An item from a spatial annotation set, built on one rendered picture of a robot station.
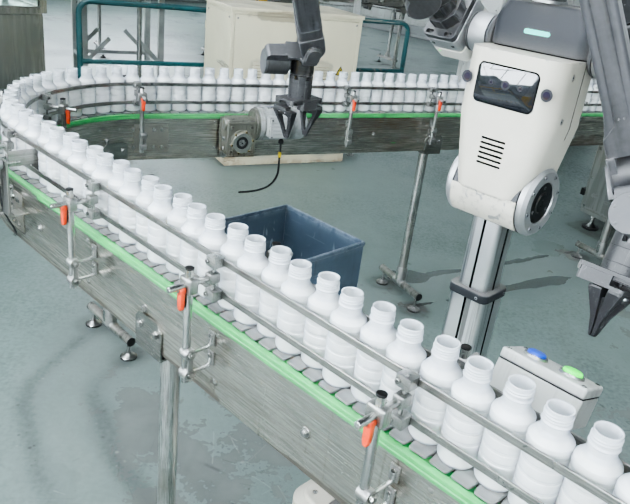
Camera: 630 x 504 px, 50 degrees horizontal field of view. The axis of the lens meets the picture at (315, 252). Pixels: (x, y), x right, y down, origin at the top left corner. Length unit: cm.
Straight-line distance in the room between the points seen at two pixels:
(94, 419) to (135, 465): 29
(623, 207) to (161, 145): 203
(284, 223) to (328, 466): 100
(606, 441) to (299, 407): 51
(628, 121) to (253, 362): 72
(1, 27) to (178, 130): 376
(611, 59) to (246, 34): 433
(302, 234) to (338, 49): 368
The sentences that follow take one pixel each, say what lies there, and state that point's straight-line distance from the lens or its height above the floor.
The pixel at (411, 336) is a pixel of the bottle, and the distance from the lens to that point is 100.
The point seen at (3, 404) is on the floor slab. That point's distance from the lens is 279.
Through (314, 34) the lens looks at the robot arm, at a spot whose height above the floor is 147.
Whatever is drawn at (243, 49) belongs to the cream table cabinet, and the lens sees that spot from 521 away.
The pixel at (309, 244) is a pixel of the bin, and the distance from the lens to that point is 196.
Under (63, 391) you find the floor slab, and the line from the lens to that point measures 281.
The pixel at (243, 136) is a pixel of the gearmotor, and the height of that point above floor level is 94.
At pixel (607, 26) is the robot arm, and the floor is 160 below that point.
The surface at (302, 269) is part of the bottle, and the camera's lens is 112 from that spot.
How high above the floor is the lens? 165
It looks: 24 degrees down
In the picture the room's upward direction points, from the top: 7 degrees clockwise
